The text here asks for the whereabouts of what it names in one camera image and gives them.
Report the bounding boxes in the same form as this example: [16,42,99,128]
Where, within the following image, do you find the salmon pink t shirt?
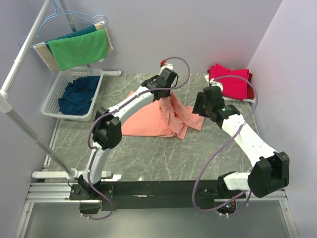
[121,92,205,140]

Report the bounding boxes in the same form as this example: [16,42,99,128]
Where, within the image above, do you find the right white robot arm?
[193,86,290,198]

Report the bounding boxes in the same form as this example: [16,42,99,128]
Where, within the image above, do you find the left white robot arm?
[78,67,178,199]

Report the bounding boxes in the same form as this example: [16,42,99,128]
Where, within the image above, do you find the folded white t shirt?
[204,74,255,103]

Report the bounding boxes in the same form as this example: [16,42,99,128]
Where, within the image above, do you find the folded magenta t shirt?
[209,63,250,101]

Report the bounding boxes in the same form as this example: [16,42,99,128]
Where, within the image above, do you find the green towel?
[48,29,107,71]

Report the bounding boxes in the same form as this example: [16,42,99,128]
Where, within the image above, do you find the black base beam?
[69,180,241,214]

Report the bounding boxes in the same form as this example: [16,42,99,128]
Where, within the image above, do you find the teal towel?
[45,25,97,55]

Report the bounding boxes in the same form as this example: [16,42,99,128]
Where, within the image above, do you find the navy blue t shirt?
[58,76,100,116]

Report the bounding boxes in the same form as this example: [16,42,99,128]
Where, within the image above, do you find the white plastic laundry basket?
[41,67,104,121]

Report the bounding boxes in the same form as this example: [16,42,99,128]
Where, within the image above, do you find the beige towel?
[33,23,113,72]

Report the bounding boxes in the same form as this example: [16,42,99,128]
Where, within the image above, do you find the white clothes rack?
[0,0,122,181]

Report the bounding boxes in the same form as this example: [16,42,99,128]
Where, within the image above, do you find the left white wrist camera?
[159,59,173,74]

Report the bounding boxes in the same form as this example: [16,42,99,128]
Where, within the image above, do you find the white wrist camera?
[159,59,173,74]
[209,78,223,92]

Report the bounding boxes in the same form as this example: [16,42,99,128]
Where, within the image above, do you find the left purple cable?
[83,56,191,221]

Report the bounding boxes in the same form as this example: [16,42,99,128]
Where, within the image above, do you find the purple cable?
[192,75,259,217]
[83,56,191,221]

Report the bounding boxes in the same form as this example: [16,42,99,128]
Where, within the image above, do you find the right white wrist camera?
[209,78,223,92]

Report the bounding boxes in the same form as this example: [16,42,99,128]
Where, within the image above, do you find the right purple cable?
[192,75,259,217]

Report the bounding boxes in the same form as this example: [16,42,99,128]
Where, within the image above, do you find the blue wire hanger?
[17,0,108,47]

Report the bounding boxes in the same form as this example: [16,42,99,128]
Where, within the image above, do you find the aluminium rail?
[14,182,299,238]

